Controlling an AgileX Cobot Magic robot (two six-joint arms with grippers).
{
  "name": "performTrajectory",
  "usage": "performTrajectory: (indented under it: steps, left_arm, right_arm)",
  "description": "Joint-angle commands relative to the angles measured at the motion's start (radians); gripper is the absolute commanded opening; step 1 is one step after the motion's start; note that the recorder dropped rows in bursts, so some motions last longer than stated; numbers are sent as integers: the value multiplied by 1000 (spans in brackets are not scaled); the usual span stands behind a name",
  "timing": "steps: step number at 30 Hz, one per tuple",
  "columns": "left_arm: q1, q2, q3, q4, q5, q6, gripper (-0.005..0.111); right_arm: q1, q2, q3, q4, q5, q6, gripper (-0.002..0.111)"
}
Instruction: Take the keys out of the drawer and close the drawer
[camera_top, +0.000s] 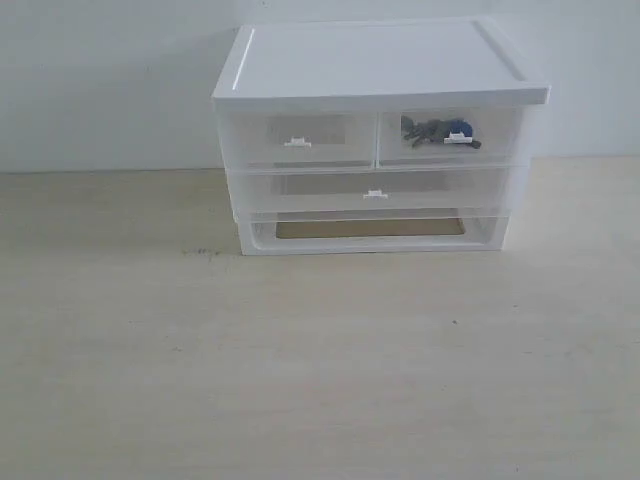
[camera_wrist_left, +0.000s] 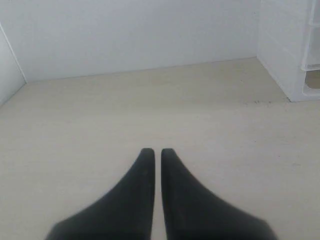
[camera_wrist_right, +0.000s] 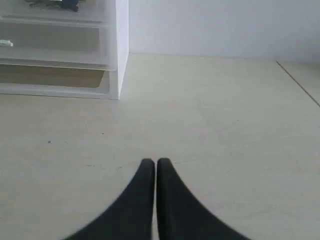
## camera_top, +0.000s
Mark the key bunch with blue tag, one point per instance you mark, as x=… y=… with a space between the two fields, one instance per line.
x=455 y=131

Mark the white plastic drawer cabinet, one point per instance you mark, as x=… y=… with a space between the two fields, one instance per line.
x=376 y=67

